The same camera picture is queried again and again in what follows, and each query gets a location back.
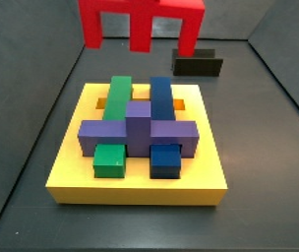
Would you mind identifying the red E-shaped block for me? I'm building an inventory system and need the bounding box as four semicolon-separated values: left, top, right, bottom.
77;0;206;56

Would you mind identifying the yellow board base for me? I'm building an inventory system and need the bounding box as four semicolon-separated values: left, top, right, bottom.
45;84;227;206

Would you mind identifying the purple cross block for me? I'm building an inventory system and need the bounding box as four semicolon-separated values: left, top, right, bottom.
77;101;199;158

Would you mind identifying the blue bar block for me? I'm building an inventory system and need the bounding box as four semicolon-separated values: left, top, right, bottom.
150;77;182;179

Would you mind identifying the green bar block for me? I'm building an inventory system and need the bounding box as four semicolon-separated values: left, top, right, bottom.
94;76;132;178

